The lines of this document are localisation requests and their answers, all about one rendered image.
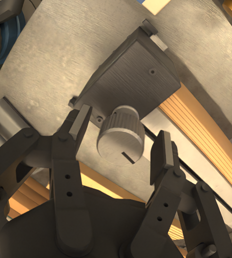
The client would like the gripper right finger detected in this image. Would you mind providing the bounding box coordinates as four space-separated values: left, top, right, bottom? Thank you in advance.
130 129 232 258

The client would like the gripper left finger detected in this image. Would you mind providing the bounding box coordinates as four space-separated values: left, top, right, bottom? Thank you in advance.
0 103 94 257

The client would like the orange striped wooden face board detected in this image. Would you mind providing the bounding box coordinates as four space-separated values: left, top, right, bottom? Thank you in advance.
157 82 232 195

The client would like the grey metal router table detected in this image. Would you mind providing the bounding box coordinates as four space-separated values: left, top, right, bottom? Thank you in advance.
0 0 232 203

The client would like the cream flat board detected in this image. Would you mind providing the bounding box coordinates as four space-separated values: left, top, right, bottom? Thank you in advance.
143 0 172 16

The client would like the grey knurled knob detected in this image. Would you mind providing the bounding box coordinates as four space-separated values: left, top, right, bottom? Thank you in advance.
96 104 146 167

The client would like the dark grey metal block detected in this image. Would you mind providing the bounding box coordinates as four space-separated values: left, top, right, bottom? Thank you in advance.
68 19 183 127

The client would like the blue ribbed disc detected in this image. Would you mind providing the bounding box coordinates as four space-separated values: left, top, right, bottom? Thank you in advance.
0 10 27 67

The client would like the light grey slotted fence rail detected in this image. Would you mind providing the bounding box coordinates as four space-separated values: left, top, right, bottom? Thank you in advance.
139 111 232 225

